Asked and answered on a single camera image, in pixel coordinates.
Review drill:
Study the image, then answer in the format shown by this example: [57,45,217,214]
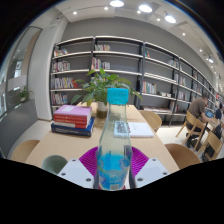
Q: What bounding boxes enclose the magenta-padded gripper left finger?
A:
[57,146,101,190]

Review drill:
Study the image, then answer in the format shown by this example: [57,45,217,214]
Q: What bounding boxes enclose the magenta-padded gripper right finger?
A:
[128,146,171,190]

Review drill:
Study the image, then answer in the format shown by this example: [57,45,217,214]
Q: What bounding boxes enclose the clear bottle with blue cap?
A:
[95,87,134,192]

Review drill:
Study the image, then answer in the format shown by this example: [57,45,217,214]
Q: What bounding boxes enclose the grey-green patterned ceramic mug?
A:
[41,154,69,176]

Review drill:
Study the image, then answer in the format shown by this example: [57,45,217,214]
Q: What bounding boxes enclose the light wooden round-back chair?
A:
[138,110,163,134]
[164,143,201,170]
[10,139,41,164]

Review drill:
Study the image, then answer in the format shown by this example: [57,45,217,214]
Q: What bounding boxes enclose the dark blue book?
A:
[50,116,96,138]

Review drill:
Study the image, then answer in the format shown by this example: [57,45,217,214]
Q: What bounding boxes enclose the white open magazine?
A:
[113,120,155,139]

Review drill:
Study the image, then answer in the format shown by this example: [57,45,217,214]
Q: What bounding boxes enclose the red book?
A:
[53,114,92,130]

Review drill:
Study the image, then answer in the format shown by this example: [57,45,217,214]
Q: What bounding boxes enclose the pink book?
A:
[53,104,93,118]

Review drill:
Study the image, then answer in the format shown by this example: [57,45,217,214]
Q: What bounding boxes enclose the person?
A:
[214,102,224,121]
[185,92,214,134]

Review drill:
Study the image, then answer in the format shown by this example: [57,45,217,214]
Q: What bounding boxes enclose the green potted plant, white pot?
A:
[70,68,143,119]

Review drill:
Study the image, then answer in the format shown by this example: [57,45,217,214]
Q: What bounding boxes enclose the small leafy ledge plant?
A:
[17,85,34,104]

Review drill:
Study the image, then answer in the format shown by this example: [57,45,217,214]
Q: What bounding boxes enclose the grey shelf unit with books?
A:
[49,35,224,126]

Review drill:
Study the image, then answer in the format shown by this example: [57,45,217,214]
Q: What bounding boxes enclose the round ceiling lights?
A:
[71,0,216,64]

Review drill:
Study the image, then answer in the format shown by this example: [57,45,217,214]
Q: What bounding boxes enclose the wooden slat-frame chair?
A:
[175,110,208,148]
[196,130,224,163]

